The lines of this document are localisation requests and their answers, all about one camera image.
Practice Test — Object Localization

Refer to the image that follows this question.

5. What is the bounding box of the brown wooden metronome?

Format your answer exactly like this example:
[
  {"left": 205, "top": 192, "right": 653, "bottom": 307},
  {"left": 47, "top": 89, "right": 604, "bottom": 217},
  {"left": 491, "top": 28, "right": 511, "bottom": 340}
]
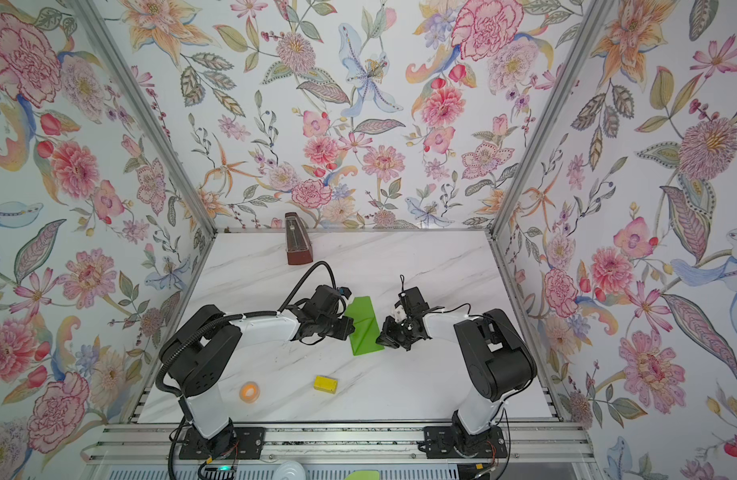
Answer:
[{"left": 284, "top": 212, "right": 314, "bottom": 265}]

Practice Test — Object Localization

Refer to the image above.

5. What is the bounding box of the aluminium frame post left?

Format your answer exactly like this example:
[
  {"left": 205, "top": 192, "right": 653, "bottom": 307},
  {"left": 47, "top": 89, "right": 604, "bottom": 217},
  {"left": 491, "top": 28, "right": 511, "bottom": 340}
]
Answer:
[{"left": 68, "top": 0, "right": 218, "bottom": 241}]

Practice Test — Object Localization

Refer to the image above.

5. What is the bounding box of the aluminium frame post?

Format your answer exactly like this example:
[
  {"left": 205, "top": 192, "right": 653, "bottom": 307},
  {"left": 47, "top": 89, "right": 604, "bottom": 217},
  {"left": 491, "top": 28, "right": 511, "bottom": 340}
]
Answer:
[
  {"left": 488, "top": 0, "right": 611, "bottom": 240},
  {"left": 68, "top": 0, "right": 218, "bottom": 241}
]

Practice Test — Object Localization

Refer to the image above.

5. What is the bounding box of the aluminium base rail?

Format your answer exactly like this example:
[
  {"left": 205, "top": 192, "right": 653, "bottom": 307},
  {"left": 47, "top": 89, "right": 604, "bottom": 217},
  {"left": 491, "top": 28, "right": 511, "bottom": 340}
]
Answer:
[{"left": 80, "top": 420, "right": 595, "bottom": 465}]

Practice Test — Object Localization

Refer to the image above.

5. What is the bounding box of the aluminium frame post right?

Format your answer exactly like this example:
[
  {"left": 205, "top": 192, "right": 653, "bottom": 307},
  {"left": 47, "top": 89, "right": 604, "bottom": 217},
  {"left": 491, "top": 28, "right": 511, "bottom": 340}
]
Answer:
[{"left": 488, "top": 0, "right": 611, "bottom": 240}]

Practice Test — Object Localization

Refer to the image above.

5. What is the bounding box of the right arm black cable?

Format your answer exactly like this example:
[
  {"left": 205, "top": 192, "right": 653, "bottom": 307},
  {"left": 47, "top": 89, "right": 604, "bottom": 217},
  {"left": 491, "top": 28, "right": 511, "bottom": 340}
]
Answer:
[{"left": 430, "top": 302, "right": 472, "bottom": 319}]

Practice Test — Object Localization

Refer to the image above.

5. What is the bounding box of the yellow sponge block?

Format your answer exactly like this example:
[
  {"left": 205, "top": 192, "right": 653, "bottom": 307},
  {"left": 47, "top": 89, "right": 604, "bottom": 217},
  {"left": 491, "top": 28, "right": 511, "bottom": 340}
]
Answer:
[{"left": 314, "top": 375, "right": 338, "bottom": 394}]

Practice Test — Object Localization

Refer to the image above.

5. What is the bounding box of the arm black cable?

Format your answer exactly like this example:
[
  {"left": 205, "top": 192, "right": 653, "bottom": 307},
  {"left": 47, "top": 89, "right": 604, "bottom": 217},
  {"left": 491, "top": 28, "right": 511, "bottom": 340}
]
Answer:
[
  {"left": 430, "top": 302, "right": 472, "bottom": 319},
  {"left": 276, "top": 260, "right": 338, "bottom": 314}
]

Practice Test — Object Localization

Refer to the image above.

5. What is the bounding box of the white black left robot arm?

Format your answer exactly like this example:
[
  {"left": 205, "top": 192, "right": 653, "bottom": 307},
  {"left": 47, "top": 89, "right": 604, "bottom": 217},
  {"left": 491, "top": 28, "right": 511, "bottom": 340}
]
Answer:
[{"left": 156, "top": 285, "right": 354, "bottom": 441}]

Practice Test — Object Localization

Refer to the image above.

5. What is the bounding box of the green square paper sheet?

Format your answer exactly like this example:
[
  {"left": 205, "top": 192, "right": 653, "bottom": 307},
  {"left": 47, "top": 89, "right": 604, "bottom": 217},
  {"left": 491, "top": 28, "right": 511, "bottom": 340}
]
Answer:
[{"left": 346, "top": 296, "right": 384, "bottom": 357}]

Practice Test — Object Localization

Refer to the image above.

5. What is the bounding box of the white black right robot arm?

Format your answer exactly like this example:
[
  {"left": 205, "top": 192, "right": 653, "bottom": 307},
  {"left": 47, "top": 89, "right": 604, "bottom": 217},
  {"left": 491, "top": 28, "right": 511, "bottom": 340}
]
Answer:
[{"left": 376, "top": 287, "right": 537, "bottom": 448}]

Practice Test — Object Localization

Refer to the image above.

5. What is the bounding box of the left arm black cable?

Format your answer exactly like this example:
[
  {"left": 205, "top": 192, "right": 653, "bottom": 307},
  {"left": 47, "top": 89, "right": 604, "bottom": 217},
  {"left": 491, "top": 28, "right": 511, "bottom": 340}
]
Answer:
[{"left": 276, "top": 260, "right": 338, "bottom": 314}]

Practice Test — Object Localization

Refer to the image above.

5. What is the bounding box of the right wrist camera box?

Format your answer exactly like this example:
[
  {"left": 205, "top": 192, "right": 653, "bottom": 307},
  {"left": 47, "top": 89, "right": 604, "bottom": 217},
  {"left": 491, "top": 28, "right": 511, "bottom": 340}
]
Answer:
[{"left": 391, "top": 303, "right": 406, "bottom": 323}]

